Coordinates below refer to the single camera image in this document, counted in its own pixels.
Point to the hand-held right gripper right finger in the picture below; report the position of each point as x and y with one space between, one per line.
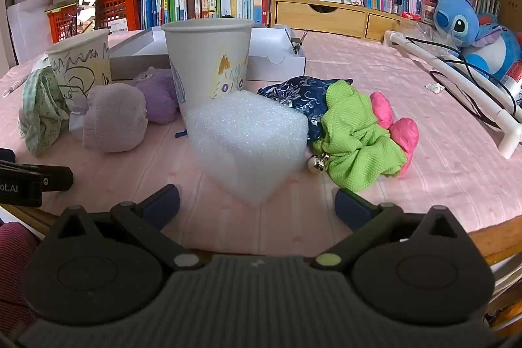
351 207

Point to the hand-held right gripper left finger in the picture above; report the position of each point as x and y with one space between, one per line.
161 205

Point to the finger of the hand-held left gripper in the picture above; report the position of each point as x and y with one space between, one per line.
57 179

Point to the green checked cloth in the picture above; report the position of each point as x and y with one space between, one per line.
40 115

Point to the green scrunchie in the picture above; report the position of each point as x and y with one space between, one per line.
354 136

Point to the lilac sock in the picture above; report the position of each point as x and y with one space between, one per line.
114 119

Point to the pink plush heart toy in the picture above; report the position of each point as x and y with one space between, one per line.
403 132

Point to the white foam block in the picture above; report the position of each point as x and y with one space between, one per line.
244 140

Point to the purple plush toy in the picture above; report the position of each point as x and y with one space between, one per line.
159 95

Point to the navy floral cloth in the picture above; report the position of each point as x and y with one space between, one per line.
293 95

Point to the white paper cup crayon drawing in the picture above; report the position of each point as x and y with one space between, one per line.
204 58

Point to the grey cardboard box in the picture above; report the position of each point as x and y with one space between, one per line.
277 62

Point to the silver bell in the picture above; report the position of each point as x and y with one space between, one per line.
316 164

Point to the person's magenta trouser leg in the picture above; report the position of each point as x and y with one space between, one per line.
16 270

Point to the pink striped tablecloth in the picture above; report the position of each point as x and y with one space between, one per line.
428 168

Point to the paper cup black scribbles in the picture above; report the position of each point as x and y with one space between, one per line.
77 66

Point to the white paper scrap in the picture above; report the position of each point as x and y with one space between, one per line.
435 87

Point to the toy bicycle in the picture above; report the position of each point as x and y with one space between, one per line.
73 31

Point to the red plastic crate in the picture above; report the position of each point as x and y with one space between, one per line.
59 24
120 7

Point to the white storage box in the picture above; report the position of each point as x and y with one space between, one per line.
28 22

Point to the white pipe rack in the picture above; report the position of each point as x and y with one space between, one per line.
448 68

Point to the metal clip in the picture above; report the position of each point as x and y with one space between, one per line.
298 42

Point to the smartphone in dark case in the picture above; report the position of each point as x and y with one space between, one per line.
87 5

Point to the wooden drawer organizer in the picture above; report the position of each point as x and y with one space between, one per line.
326 20

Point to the clear plastic wrapper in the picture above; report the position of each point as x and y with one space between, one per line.
428 34

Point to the small pink toy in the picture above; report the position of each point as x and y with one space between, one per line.
410 15

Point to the white bottle red label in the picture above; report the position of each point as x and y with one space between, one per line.
514 81

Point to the blue alien plush toy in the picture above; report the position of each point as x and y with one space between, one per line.
456 22

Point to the brown cardboard box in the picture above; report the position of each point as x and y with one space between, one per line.
512 5

